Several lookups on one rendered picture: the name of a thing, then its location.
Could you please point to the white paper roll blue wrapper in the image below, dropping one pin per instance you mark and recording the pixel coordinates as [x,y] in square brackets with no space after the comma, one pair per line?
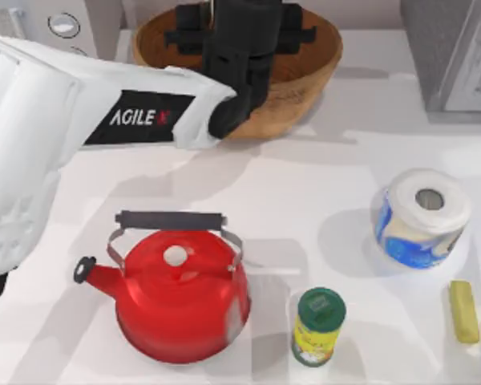
[421,224]

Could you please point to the wooden bowl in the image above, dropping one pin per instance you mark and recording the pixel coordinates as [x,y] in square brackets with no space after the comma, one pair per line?
[304,76]

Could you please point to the pale microwave oven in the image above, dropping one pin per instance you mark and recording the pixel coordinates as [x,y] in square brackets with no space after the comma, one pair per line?
[32,16]

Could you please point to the round microwave knob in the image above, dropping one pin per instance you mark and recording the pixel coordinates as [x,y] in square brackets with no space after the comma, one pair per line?
[63,25]

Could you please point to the yellow bottle with green lid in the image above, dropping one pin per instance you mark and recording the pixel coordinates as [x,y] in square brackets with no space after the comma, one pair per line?
[317,325]

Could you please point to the grey cabinet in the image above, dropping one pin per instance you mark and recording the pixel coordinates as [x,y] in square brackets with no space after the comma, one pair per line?
[457,56]

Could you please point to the yellow butter stick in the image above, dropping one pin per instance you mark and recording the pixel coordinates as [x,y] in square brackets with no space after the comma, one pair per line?
[464,313]

